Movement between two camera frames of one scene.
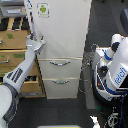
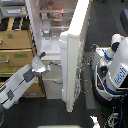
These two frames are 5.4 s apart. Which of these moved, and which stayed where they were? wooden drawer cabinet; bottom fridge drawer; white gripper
Moved: white gripper
Stayed: bottom fridge drawer; wooden drawer cabinet
